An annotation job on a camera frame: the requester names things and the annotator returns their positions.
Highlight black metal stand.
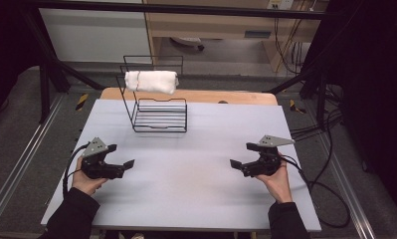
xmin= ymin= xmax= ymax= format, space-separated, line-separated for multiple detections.
xmin=20 ymin=8 xmax=105 ymax=124
xmin=267 ymin=61 xmax=331 ymax=131

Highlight wooden table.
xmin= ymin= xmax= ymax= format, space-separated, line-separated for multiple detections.
xmin=99 ymin=87 xmax=280 ymax=107

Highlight person's left hand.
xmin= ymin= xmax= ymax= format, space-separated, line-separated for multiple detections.
xmin=72 ymin=154 xmax=109 ymax=197

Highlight aluminium floor rail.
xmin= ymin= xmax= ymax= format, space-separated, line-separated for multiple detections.
xmin=313 ymin=130 xmax=377 ymax=239
xmin=0 ymin=94 xmax=67 ymax=231

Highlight white wall socket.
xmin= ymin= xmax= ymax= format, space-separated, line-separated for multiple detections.
xmin=266 ymin=0 xmax=296 ymax=11

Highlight hanging black cables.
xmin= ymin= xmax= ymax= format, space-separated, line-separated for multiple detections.
xmin=273 ymin=13 xmax=308 ymax=76

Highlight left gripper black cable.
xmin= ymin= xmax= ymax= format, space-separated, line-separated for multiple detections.
xmin=62 ymin=142 xmax=92 ymax=201

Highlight black curtain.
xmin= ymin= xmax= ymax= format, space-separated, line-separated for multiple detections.
xmin=303 ymin=0 xmax=397 ymax=222
xmin=0 ymin=0 xmax=33 ymax=118

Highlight black frame crossbar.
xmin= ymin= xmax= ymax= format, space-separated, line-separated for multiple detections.
xmin=20 ymin=0 xmax=340 ymax=21

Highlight white panel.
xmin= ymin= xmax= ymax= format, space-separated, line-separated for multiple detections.
xmin=39 ymin=7 xmax=153 ymax=65

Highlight bundle of floor cables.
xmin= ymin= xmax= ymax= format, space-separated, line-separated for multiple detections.
xmin=290 ymin=83 xmax=345 ymax=141

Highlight white power strip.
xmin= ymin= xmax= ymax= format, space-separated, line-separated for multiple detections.
xmin=170 ymin=36 xmax=206 ymax=52

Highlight person's right hand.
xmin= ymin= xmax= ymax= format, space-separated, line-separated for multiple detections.
xmin=254 ymin=152 xmax=294 ymax=205

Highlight white towel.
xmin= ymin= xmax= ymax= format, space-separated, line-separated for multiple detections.
xmin=123 ymin=70 xmax=180 ymax=96

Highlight black wire rack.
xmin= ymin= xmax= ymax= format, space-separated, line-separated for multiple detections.
xmin=115 ymin=55 xmax=189 ymax=133

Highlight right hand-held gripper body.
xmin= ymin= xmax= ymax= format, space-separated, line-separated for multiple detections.
xmin=241 ymin=134 xmax=297 ymax=178

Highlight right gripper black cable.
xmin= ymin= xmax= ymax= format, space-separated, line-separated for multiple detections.
xmin=280 ymin=153 xmax=352 ymax=230

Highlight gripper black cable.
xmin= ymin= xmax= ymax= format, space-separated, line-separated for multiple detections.
xmin=280 ymin=153 xmax=352 ymax=230
xmin=62 ymin=142 xmax=92 ymax=201

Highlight yellow black floor tape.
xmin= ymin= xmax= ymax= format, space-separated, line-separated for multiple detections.
xmin=74 ymin=93 xmax=90 ymax=112
xmin=289 ymin=99 xmax=306 ymax=115

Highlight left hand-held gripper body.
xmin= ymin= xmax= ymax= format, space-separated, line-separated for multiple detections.
xmin=80 ymin=136 xmax=126 ymax=180

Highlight wooden desk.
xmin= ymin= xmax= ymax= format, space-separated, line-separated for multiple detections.
xmin=142 ymin=0 xmax=330 ymax=73

